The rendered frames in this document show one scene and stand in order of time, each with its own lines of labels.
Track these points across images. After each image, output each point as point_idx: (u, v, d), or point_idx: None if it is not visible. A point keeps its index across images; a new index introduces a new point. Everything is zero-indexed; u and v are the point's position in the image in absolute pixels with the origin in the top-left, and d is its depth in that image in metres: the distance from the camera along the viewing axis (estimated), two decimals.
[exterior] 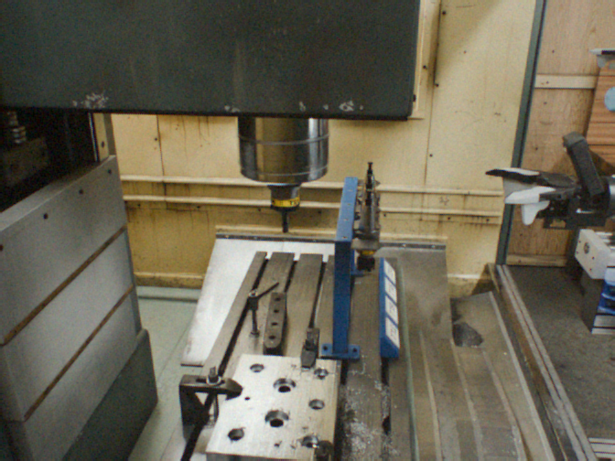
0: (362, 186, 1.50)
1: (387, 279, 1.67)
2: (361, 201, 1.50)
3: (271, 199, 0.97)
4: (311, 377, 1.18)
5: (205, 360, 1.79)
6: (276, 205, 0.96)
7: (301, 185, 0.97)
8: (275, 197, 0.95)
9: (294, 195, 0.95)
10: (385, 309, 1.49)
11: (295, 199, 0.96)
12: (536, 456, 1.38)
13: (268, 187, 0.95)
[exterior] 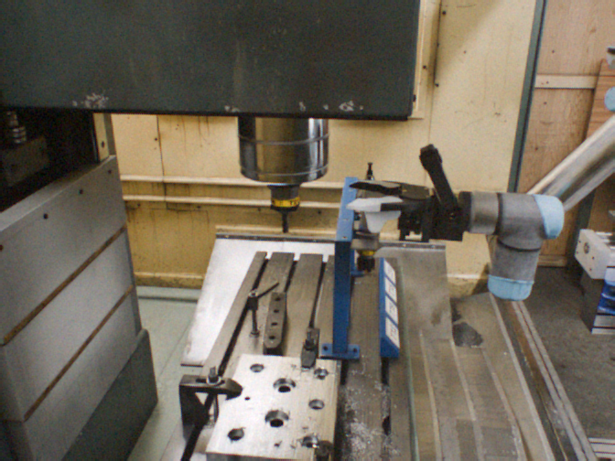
0: None
1: (387, 279, 1.67)
2: None
3: (271, 199, 0.97)
4: (311, 377, 1.18)
5: (205, 360, 1.79)
6: (276, 205, 0.96)
7: (301, 185, 0.97)
8: (275, 197, 0.95)
9: (294, 195, 0.95)
10: (385, 309, 1.49)
11: (295, 199, 0.96)
12: (536, 456, 1.38)
13: (268, 187, 0.95)
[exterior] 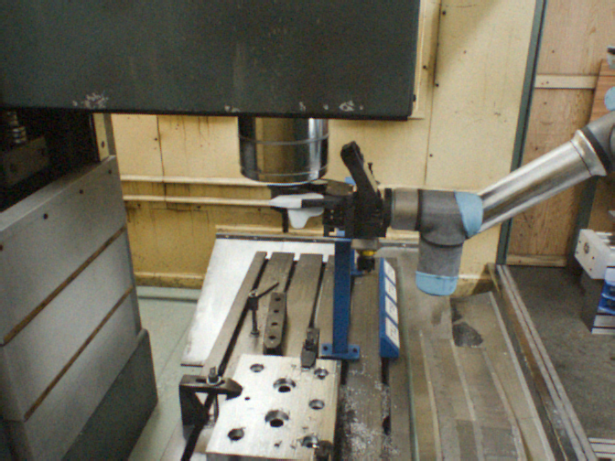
0: None
1: (387, 279, 1.67)
2: None
3: (271, 199, 0.97)
4: (311, 377, 1.18)
5: (205, 360, 1.79)
6: None
7: (301, 185, 0.97)
8: (275, 197, 0.95)
9: None
10: (385, 309, 1.49)
11: None
12: (536, 456, 1.38)
13: (268, 187, 0.95)
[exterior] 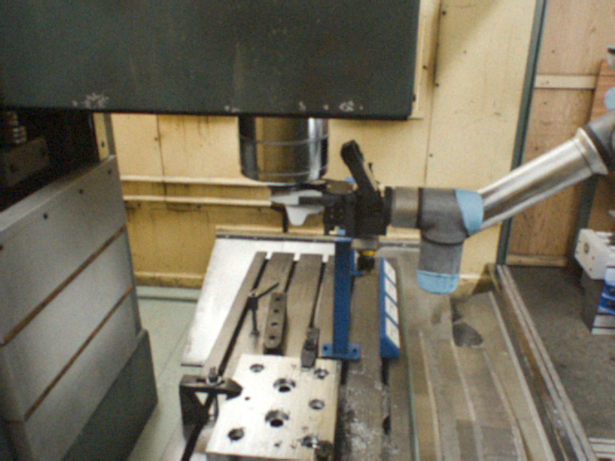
0: None
1: (387, 279, 1.67)
2: None
3: None
4: (311, 377, 1.18)
5: (205, 360, 1.79)
6: (276, 205, 0.96)
7: (301, 185, 0.97)
8: None
9: None
10: (385, 309, 1.49)
11: None
12: (536, 456, 1.38)
13: (268, 187, 0.95)
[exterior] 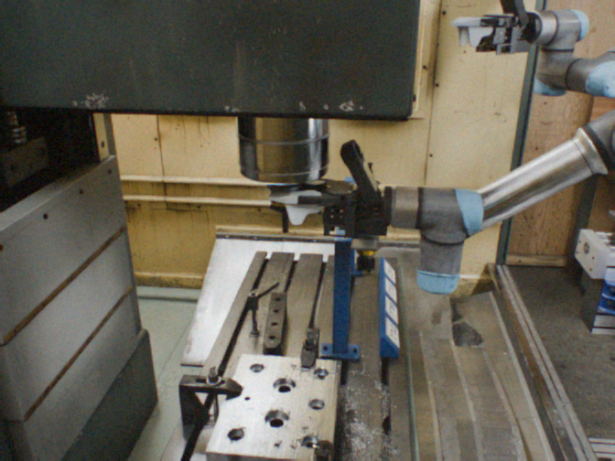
0: None
1: (387, 279, 1.67)
2: None
3: (271, 199, 0.97)
4: (311, 377, 1.18)
5: (205, 360, 1.79)
6: (276, 205, 0.96)
7: (301, 185, 0.97)
8: None
9: None
10: (385, 309, 1.49)
11: None
12: (536, 456, 1.38)
13: (268, 187, 0.95)
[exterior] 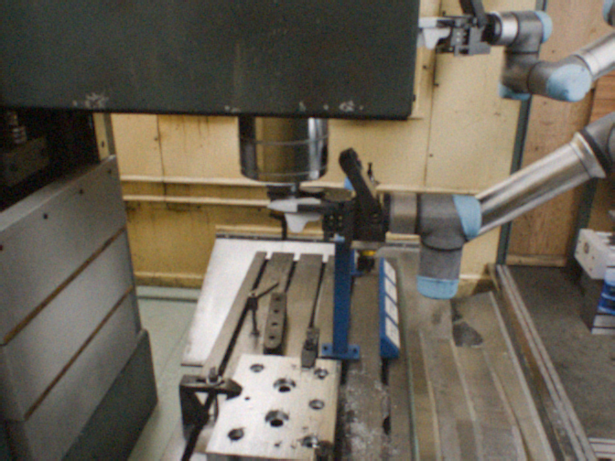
0: None
1: (387, 279, 1.67)
2: None
3: (270, 208, 0.97)
4: (311, 377, 1.18)
5: (205, 360, 1.79)
6: (275, 213, 0.96)
7: (300, 193, 0.97)
8: None
9: None
10: (385, 309, 1.49)
11: None
12: (536, 456, 1.38)
13: (267, 196, 0.96)
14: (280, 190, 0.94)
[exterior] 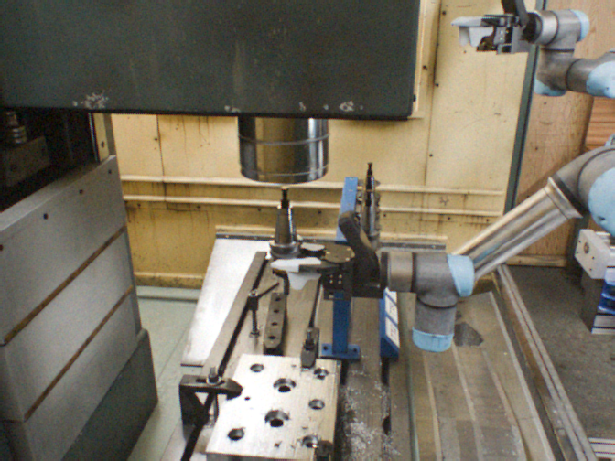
0: (362, 187, 1.50)
1: None
2: (361, 202, 1.50)
3: None
4: (311, 377, 1.18)
5: (205, 360, 1.79)
6: (278, 271, 1.01)
7: (302, 251, 1.02)
8: None
9: None
10: (385, 309, 1.49)
11: None
12: (536, 456, 1.38)
13: (271, 255, 1.00)
14: (283, 251, 0.98)
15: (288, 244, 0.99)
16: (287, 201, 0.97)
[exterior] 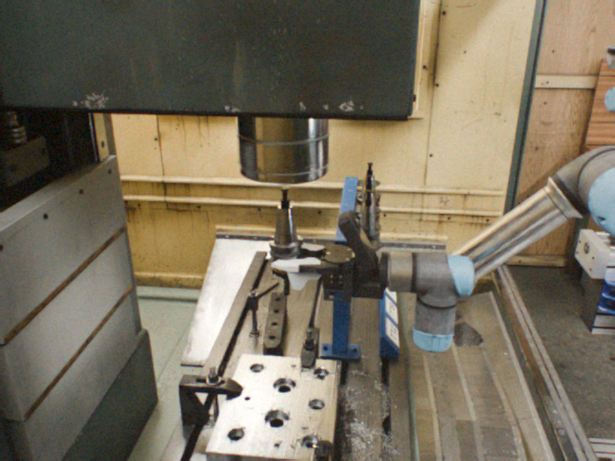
0: (362, 187, 1.50)
1: None
2: (361, 202, 1.50)
3: None
4: (311, 377, 1.18)
5: (205, 360, 1.79)
6: (278, 271, 1.01)
7: (302, 251, 1.02)
8: None
9: None
10: (385, 309, 1.49)
11: None
12: (536, 456, 1.38)
13: (271, 255, 1.00)
14: (283, 251, 0.98)
15: (288, 244, 0.99)
16: (287, 201, 0.97)
